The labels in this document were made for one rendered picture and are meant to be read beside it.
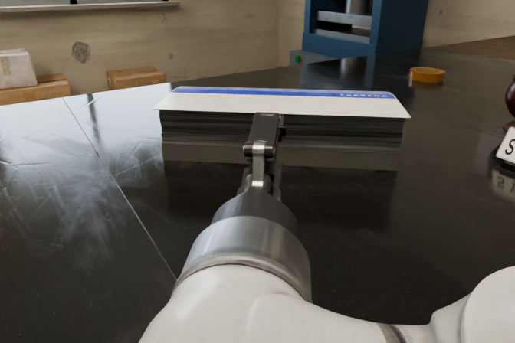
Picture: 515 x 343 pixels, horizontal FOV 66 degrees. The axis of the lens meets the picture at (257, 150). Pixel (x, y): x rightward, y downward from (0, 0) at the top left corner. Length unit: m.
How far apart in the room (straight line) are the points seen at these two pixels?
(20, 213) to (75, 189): 0.08
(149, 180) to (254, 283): 0.45
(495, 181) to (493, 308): 0.55
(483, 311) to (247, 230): 0.14
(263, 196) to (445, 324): 0.16
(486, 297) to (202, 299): 0.13
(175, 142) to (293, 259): 0.46
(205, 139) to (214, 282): 0.47
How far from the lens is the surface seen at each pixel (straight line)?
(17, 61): 3.08
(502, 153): 0.79
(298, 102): 0.66
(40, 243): 0.55
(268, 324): 0.19
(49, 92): 3.07
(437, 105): 1.09
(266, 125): 0.38
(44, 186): 0.69
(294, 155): 0.66
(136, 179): 0.66
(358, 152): 0.67
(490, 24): 2.73
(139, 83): 3.19
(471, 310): 0.19
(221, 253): 0.24
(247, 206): 0.30
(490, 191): 0.69
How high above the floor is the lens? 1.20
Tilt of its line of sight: 24 degrees down
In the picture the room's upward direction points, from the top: straight up
